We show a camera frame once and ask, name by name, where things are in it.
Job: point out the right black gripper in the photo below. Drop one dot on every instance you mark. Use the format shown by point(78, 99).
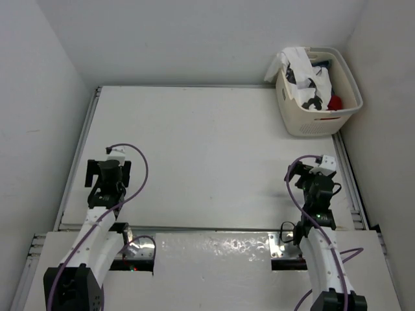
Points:
point(301, 170)

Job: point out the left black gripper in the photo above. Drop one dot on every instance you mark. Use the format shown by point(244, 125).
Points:
point(93, 166)

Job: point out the white printed t shirt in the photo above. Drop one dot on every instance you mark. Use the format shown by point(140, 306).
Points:
point(310, 86)

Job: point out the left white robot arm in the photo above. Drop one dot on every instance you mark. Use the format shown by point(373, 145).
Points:
point(76, 283)

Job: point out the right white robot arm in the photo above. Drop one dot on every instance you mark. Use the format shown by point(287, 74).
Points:
point(316, 237)

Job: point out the cream plastic laundry basket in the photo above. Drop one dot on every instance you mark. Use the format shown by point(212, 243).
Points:
point(301, 122)

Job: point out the red t shirt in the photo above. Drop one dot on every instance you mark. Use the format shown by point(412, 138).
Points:
point(335, 103)

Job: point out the white foreground cover board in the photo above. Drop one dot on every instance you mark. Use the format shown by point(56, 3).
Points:
point(222, 271)

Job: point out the blue t shirt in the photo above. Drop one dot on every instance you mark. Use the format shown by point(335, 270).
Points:
point(325, 63)

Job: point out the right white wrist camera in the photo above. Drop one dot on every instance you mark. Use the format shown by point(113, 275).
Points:
point(326, 166)

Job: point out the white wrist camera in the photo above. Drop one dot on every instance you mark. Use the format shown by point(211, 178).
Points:
point(116, 153)
point(326, 166)

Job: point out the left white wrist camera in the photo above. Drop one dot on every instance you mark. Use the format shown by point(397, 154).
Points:
point(116, 153)

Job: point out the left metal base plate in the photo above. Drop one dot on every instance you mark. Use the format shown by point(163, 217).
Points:
point(140, 244)

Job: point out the metal base plate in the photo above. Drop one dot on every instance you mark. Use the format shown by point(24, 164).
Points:
point(281, 246)
point(140, 244)

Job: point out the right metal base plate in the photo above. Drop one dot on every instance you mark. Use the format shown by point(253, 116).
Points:
point(281, 246)

